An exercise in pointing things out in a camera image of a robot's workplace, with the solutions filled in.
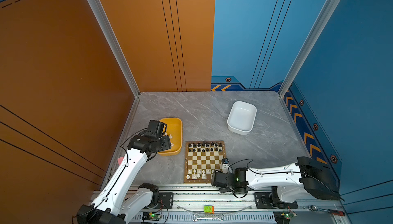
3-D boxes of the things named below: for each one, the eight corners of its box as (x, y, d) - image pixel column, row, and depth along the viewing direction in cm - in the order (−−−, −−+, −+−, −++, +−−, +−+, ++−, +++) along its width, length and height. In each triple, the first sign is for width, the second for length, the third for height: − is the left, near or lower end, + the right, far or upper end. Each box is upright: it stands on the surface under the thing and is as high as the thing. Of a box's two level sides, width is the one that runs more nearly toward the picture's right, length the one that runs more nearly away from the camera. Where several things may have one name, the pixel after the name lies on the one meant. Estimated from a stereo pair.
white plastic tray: (222, 131, 101) (224, 126, 96) (231, 105, 115) (233, 99, 110) (249, 140, 97) (252, 135, 92) (255, 111, 111) (257, 106, 106)
